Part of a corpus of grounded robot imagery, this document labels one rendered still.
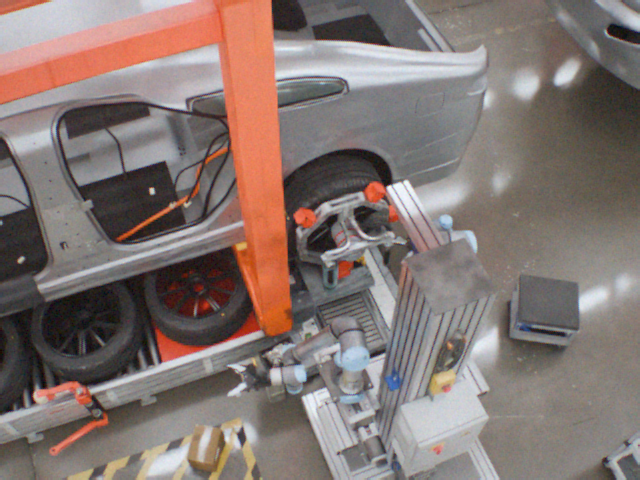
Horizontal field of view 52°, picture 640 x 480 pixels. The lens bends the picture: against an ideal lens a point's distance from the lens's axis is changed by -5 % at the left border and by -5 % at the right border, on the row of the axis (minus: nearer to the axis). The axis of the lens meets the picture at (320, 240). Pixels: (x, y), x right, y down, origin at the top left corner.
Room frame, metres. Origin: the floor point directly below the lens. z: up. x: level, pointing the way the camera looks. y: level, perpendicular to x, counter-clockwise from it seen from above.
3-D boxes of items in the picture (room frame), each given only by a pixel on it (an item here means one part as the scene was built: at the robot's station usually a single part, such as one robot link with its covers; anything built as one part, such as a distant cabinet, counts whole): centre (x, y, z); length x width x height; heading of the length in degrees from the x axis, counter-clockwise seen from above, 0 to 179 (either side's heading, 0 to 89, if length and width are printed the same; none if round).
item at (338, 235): (2.19, -0.16, 0.85); 0.21 x 0.14 x 0.14; 22
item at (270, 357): (1.62, 0.22, 0.51); 0.20 x 0.14 x 0.13; 119
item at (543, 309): (2.08, -1.45, 0.17); 0.43 x 0.36 x 0.34; 80
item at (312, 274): (2.42, -0.07, 0.32); 0.40 x 0.30 x 0.28; 112
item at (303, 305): (2.18, 0.17, 0.26); 0.42 x 0.18 x 0.35; 22
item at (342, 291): (2.41, -0.07, 0.13); 0.50 x 0.36 x 0.10; 112
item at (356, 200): (2.26, -0.13, 0.85); 0.54 x 0.07 x 0.54; 112
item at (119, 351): (1.86, 1.42, 0.39); 0.66 x 0.66 x 0.24
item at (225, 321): (2.12, 0.74, 0.39); 0.66 x 0.66 x 0.24
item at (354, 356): (1.25, -0.15, 1.19); 0.15 x 0.12 x 0.55; 7
